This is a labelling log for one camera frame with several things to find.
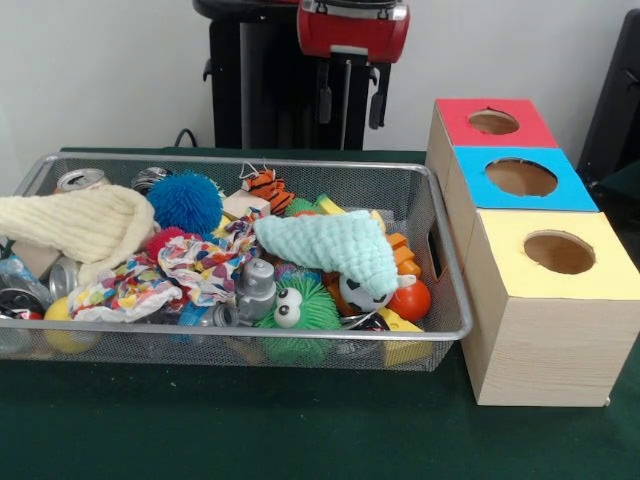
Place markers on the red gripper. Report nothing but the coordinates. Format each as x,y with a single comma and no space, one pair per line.
352,38

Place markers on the orange striped tiger toy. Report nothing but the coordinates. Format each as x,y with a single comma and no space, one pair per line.
265,185

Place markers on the mint green waffle cloth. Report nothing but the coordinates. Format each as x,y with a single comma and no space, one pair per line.
330,245

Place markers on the cream waffle cloth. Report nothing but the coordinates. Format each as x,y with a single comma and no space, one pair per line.
85,222

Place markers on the wooden box with three holes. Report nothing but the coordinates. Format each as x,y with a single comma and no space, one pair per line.
545,330

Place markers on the yellow banana toy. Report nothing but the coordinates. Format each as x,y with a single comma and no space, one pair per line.
325,205

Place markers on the orange plastic building block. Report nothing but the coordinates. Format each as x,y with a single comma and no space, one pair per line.
403,255

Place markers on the blue spiky ball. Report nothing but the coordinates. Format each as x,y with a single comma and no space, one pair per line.
185,202

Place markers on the black and white soccer ball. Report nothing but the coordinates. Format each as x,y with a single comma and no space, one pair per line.
360,294

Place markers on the grey robot toy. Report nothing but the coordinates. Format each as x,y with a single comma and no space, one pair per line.
257,285

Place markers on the red ball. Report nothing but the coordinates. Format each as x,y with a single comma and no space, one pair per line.
412,300

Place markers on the green fuzzy toy with eyes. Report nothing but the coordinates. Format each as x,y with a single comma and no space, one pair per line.
305,318

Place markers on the yellow cheese wedge toy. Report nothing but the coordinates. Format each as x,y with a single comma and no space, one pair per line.
400,325

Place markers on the black panel stand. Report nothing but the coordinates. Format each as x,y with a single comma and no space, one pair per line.
615,100

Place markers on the crushed silver can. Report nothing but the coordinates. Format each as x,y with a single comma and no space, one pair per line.
82,179

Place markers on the plain wooden block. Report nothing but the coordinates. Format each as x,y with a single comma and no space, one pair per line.
35,260

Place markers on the yellow ball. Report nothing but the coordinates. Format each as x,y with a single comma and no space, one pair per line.
60,335

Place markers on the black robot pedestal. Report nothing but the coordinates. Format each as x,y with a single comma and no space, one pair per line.
260,90

